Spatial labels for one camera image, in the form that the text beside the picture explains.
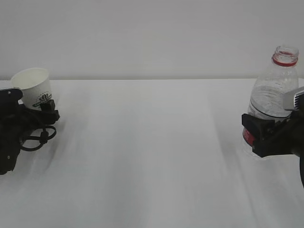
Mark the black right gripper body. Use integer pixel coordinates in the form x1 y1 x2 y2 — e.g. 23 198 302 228
252 111 304 158

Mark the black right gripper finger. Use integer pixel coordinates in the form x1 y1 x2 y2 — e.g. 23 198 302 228
241 114 275 145

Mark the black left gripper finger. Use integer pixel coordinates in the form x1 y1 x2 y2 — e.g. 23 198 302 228
26 99 60 125

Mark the white paper cup green logo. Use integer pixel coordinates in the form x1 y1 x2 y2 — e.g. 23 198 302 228
11 67 52 111

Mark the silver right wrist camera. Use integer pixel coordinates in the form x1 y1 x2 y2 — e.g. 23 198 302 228
283 86 304 111

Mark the clear water bottle red label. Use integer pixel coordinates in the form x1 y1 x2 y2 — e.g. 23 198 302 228
244 46 304 158

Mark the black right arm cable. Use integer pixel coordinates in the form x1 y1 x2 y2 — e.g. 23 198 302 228
298 154 304 190

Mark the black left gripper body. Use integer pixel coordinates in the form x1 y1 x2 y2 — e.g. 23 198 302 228
0 88 48 175

